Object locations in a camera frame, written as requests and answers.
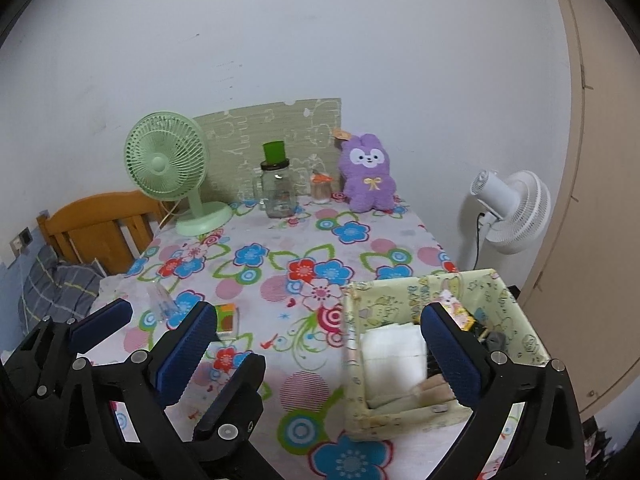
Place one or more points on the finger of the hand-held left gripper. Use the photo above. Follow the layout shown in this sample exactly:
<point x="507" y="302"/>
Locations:
<point x="100" y="321"/>
<point x="235" y="395"/>

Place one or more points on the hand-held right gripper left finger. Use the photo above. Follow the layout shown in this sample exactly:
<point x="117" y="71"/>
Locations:
<point x="185" y="355"/>

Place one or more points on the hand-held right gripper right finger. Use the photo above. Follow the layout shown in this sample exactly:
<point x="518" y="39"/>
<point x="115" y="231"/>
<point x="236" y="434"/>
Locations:
<point x="450" y="355"/>

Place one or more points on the grey fuzzy sock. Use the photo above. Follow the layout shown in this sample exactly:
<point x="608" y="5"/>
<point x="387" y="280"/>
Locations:
<point x="497" y="342"/>

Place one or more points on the white cloth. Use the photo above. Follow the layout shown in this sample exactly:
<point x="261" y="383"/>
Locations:
<point x="395" y="355"/>

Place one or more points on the yellow-green printed fabric storage box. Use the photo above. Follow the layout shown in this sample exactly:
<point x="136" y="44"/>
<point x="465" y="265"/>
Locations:
<point x="390" y="305"/>

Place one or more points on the pink bunny card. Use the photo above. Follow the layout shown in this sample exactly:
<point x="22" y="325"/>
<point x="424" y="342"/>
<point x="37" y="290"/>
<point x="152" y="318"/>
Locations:
<point x="452" y="305"/>

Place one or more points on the grey plaid bedding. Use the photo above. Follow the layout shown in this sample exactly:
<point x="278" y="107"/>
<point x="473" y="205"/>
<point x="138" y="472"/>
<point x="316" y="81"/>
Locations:
<point x="65" y="285"/>

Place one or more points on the small green orange box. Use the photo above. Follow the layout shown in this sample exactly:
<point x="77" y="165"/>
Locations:
<point x="227" y="319"/>

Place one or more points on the clear plastic wrapper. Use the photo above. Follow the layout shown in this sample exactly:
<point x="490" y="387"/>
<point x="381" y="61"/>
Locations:
<point x="162" y="302"/>

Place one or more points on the white standing fan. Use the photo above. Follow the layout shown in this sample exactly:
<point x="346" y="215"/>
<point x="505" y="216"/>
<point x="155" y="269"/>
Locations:
<point x="520" y="210"/>

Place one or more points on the floral tablecloth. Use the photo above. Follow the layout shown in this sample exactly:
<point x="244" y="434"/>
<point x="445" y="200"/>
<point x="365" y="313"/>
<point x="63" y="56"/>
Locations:
<point x="300" y="240"/>

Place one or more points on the green desk fan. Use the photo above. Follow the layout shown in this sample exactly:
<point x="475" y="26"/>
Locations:
<point x="160" y="162"/>

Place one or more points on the pink plastic bag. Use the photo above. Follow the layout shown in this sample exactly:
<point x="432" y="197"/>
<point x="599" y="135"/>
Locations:
<point x="595" y="447"/>

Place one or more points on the clear glass mug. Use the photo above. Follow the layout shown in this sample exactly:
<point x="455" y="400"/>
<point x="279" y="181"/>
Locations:
<point x="251" y="195"/>

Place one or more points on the glass jar with green lid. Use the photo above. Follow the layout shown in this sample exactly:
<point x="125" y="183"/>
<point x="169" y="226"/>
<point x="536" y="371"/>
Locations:
<point x="277" y="190"/>

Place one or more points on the purple plush bunny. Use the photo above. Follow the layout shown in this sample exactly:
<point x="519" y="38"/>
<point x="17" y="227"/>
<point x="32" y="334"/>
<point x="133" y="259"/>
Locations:
<point x="367" y="180"/>

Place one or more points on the beige door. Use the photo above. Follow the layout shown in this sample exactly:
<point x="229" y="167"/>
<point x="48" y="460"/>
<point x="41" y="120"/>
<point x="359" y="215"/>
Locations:
<point x="600" y="210"/>

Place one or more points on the small swab jar orange lid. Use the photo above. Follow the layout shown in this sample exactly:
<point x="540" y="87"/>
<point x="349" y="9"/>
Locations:
<point x="321" y="190"/>

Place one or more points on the green printed foam mat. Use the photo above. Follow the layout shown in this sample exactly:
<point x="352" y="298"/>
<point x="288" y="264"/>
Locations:
<point x="250" y="125"/>

